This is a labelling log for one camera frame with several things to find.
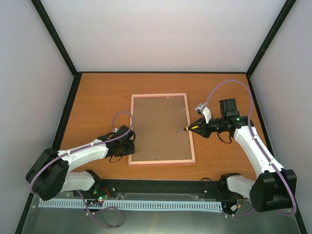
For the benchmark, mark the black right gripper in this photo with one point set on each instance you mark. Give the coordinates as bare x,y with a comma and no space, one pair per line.
204,131

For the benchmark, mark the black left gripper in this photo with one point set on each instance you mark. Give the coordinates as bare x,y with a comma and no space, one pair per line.
131,149

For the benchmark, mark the yellow black flathead screwdriver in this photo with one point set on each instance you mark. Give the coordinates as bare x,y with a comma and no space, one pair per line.
188,128

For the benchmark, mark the pink picture frame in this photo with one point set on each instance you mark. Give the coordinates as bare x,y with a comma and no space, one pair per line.
158,123

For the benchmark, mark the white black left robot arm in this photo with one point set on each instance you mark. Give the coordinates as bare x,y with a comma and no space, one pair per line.
53,172

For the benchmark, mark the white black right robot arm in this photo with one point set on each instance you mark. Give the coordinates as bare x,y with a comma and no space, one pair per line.
263,162

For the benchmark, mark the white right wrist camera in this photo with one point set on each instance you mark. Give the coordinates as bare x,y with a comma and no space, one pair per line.
204,111

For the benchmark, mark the black aluminium mounting rail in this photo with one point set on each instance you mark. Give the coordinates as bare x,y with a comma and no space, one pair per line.
156,187

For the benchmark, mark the light blue cable duct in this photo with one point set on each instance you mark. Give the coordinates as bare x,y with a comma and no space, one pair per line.
134,205

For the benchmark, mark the black right frame post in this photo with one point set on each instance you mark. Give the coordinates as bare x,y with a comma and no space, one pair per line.
281,17

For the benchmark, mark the black frame post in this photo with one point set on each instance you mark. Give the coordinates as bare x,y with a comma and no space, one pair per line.
40,9
281,17

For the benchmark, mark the black left frame post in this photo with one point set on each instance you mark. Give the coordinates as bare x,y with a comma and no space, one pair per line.
40,9

